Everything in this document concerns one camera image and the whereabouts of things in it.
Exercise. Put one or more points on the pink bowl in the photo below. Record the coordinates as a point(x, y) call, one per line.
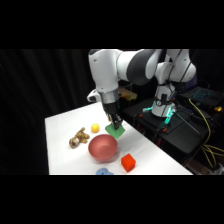
point(102, 147)

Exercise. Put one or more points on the black laptop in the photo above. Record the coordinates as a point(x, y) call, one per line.
point(201, 95)

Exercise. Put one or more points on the small yellow object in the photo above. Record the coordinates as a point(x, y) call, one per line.
point(218, 108)

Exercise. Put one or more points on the brown teddy bear plush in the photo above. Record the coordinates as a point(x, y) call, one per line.
point(78, 138)

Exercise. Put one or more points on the yellow ball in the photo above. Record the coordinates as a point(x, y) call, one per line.
point(95, 128)

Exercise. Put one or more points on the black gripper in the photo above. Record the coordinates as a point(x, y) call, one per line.
point(110, 108)

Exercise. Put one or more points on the black curtain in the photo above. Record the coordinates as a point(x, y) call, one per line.
point(30, 100)

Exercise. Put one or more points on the black robot stand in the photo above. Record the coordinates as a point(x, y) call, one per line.
point(180, 133)

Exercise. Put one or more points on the red cube block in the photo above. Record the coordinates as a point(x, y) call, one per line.
point(128, 162)

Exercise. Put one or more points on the blue toy block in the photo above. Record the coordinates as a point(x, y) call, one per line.
point(104, 172)

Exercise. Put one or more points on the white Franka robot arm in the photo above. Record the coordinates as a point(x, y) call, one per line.
point(133, 66)

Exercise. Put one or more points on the green cube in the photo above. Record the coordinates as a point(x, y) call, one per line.
point(115, 132)

